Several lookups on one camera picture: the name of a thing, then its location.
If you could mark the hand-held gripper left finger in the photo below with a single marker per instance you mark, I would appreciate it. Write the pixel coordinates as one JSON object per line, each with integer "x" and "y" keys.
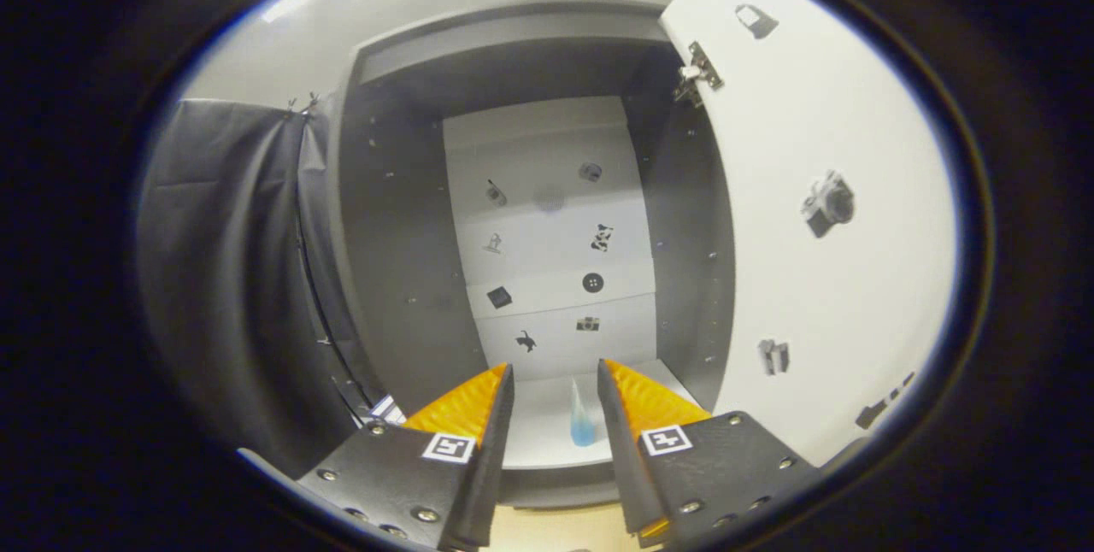
{"x": 491, "y": 458}

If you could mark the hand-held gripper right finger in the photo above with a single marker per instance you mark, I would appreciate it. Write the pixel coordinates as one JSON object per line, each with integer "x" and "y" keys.
{"x": 624, "y": 466}

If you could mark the translucent blue white bottle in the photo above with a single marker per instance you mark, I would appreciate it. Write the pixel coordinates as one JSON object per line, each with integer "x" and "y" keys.
{"x": 585, "y": 428}

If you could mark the dark grey cabinet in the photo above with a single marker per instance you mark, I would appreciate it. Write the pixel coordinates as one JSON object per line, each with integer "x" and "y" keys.
{"x": 402, "y": 278}

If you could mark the metal door hinge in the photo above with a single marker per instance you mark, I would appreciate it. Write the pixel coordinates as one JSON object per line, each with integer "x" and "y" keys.
{"x": 699, "y": 72}

